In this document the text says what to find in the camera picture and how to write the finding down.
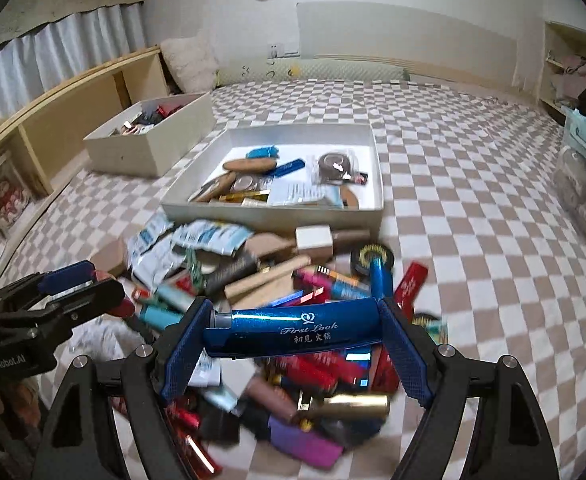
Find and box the blue metallic lighter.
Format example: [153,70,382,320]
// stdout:
[203,298,382,359]

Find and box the framed picture on shelf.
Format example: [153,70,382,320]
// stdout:
[0,152,32,237]

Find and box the gold cylinder lipstick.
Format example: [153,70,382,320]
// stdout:
[296,393,391,419]

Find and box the red flat packet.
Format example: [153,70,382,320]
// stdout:
[394,261,429,322]

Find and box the wooden side shelf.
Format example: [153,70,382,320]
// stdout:
[0,47,168,277]

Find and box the blue white sachet packet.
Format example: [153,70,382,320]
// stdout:
[171,219,254,256]

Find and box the beige wooden block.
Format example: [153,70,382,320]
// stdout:
[223,255,311,302]

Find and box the deep cream storage box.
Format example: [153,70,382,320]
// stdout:
[84,92,215,178]

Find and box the grey window curtain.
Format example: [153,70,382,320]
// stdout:
[0,2,148,120]

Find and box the panda cork coaster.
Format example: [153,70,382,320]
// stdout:
[188,171,237,203]

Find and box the gold foil stick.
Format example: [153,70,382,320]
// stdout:
[217,190,270,204]

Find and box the checkered bed sheet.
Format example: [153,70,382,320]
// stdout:
[0,82,586,479]

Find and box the brown tape roll centre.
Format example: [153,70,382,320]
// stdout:
[230,174,263,193]

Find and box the white shallow tray box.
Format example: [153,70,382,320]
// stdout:
[161,124,384,234]

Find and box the white square cap bottle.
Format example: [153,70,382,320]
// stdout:
[295,226,334,261]

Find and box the plain round cork coaster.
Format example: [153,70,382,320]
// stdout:
[223,157,277,174]

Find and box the fluffy cream pillow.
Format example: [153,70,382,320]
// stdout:
[159,34,218,93]

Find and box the brown tape roll in bag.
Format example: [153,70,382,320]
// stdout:
[318,152,358,184]

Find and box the pile of pink clothes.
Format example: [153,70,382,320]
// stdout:
[551,55,586,106]

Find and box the wooden right shelf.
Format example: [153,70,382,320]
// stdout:
[537,22,586,125]

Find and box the white headboard panel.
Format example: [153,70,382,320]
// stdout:
[296,1,516,88]

